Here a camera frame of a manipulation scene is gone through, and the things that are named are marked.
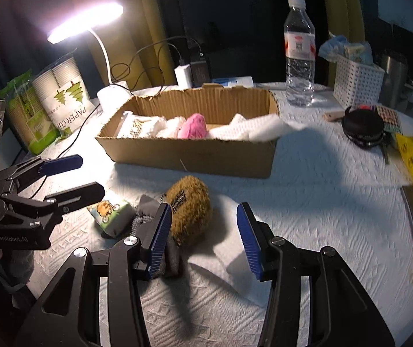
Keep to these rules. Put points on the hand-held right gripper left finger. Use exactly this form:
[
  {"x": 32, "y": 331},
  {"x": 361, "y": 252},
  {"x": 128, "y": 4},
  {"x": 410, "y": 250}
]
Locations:
[{"x": 158, "y": 236}]

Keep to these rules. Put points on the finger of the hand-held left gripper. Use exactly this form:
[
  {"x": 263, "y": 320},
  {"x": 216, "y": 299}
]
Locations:
[
  {"x": 62, "y": 162},
  {"x": 78, "y": 196}
]

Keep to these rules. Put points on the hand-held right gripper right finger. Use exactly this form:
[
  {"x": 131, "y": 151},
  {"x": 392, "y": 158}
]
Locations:
[{"x": 249, "y": 242}]

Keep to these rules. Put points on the cartoon print tissue packet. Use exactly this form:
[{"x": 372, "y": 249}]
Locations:
[{"x": 114, "y": 218}]

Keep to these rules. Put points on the brown plush toy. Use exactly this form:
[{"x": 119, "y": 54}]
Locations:
[{"x": 192, "y": 206}]

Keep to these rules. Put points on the cardboard box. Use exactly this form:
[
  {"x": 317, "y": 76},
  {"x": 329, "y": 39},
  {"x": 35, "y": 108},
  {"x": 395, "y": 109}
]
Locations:
[{"x": 192, "y": 157}]

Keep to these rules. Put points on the grey cloth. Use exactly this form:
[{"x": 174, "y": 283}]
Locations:
[{"x": 144, "y": 209}]

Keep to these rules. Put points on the green packet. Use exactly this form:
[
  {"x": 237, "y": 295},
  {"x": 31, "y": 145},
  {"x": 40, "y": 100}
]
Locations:
[{"x": 29, "y": 115}]

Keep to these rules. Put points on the paper cup sleeve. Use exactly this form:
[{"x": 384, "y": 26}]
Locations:
[{"x": 65, "y": 104}]

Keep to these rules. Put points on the white textured tablecloth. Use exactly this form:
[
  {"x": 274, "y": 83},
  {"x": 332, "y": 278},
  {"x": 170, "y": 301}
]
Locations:
[{"x": 318, "y": 195}]

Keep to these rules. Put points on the white printed cloth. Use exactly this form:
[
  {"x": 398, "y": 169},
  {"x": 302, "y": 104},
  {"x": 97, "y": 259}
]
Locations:
[{"x": 145, "y": 126}]

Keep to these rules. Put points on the pink plush toy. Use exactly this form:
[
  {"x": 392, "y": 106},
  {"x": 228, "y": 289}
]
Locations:
[{"x": 192, "y": 126}]

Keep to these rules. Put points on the white paper towel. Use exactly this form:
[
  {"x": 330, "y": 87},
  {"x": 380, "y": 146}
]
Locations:
[{"x": 249, "y": 126}]

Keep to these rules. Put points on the white desk lamp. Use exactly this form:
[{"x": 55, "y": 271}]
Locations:
[{"x": 83, "y": 21}]

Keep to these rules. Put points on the white charger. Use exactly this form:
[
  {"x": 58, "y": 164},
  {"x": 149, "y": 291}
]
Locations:
[{"x": 183, "y": 76}]

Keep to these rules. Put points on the small wooden block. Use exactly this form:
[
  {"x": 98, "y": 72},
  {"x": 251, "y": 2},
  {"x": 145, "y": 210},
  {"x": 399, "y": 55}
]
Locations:
[{"x": 332, "y": 116}]

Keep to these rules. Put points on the blue and white box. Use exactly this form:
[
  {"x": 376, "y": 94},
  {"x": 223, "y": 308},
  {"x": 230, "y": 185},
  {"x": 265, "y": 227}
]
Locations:
[{"x": 235, "y": 81}]

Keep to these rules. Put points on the black round zip case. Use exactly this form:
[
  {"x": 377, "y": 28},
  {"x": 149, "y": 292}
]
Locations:
[{"x": 361, "y": 124}]

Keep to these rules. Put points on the black power adapter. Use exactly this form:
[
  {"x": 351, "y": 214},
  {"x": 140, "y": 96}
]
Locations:
[{"x": 201, "y": 68}]

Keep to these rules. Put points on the yellow curtain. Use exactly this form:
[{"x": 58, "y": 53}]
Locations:
[
  {"x": 342, "y": 0},
  {"x": 145, "y": 7}
]

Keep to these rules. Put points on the clear water bottle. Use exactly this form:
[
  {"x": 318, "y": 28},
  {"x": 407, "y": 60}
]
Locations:
[{"x": 299, "y": 70}]

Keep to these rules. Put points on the patterned pouch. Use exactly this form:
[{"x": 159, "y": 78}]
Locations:
[{"x": 390, "y": 117}]

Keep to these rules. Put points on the white plastic basket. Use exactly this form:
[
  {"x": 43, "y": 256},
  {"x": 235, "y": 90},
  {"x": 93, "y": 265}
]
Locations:
[{"x": 358, "y": 84}]

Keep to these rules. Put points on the blue plastic packet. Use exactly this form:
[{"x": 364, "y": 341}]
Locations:
[{"x": 332, "y": 47}]

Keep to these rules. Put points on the pale snack packet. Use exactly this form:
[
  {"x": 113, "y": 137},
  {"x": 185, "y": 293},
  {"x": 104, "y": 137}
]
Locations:
[{"x": 360, "y": 52}]

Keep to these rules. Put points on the steel cup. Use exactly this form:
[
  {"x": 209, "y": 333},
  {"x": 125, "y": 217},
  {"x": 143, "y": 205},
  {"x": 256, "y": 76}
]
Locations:
[{"x": 394, "y": 76}]

